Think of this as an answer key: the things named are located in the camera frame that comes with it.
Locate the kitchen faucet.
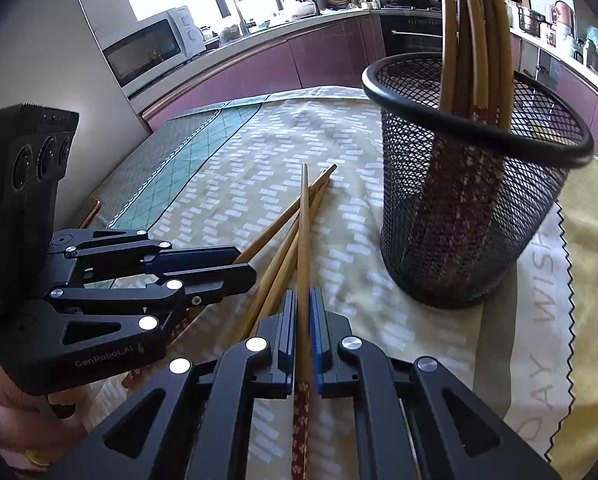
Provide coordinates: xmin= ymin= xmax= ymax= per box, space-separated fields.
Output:
xmin=233 ymin=0 xmax=250 ymax=37

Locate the pink thermos jug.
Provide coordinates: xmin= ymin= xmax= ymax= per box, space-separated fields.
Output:
xmin=553 ymin=0 xmax=574 ymax=29

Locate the black built-in oven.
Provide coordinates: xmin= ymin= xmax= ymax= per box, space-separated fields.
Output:
xmin=379 ymin=12 xmax=443 ymax=56

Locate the patterned tablecloth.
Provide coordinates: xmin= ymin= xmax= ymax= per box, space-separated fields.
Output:
xmin=94 ymin=87 xmax=598 ymax=479

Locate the white microwave oven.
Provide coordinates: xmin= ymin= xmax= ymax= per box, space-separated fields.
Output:
xmin=101 ymin=6 xmax=206 ymax=98

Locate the black mesh utensil holder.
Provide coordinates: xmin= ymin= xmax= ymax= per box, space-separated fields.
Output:
xmin=362 ymin=52 xmax=594 ymax=310

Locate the left hand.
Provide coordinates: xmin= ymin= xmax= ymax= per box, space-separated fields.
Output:
xmin=0 ymin=367 xmax=88 ymax=469

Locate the bamboo chopstick red end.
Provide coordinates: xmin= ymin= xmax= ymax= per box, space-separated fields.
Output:
xmin=482 ymin=0 xmax=500 ymax=126
xmin=229 ymin=165 xmax=336 ymax=344
xmin=121 ymin=164 xmax=337 ymax=388
xmin=492 ymin=0 xmax=514 ymax=130
xmin=466 ymin=0 xmax=489 ymax=122
xmin=231 ymin=183 xmax=327 ymax=344
xmin=291 ymin=164 xmax=311 ymax=479
xmin=439 ymin=0 xmax=458 ymax=112

